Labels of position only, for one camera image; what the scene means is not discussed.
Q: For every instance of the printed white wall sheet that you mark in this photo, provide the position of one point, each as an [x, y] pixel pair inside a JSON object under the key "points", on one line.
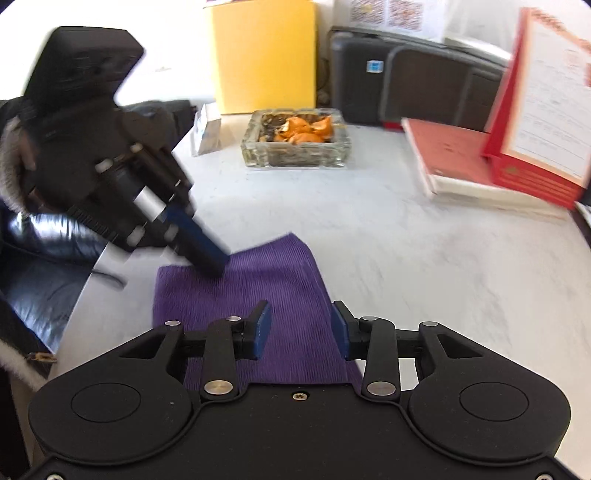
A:
{"points": [[388, 14]]}

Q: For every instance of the purple towel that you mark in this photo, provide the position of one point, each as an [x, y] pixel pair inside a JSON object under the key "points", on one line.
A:
{"points": [[286, 295]]}

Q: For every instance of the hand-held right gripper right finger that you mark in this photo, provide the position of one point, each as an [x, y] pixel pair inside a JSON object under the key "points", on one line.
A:
{"points": [[338, 330]]}

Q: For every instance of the grey printer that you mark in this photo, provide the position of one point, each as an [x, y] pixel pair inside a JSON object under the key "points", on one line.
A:
{"points": [[415, 83]]}

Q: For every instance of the orange peels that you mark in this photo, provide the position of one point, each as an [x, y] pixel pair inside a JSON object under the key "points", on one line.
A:
{"points": [[304, 131]]}

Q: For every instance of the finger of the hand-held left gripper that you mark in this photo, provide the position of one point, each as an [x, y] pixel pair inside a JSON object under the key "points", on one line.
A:
{"points": [[198, 244]]}

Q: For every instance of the person's left forearm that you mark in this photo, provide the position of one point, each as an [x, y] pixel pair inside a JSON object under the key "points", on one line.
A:
{"points": [[11, 152]]}

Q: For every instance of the red desk calendar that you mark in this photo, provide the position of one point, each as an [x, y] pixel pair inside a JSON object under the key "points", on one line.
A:
{"points": [[545, 115]]}

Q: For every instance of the yellow envelope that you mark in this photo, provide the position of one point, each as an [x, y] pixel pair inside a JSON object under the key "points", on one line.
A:
{"points": [[263, 55]]}

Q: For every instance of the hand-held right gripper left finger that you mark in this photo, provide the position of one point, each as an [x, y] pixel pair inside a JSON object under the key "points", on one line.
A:
{"points": [[262, 330]]}

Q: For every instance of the glass ashtray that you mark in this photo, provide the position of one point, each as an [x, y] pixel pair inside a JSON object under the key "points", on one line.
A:
{"points": [[295, 154]]}

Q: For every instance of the small white packet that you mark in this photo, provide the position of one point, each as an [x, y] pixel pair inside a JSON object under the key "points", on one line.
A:
{"points": [[207, 131]]}

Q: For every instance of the red book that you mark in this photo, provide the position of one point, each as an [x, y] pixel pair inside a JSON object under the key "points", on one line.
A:
{"points": [[452, 157]]}

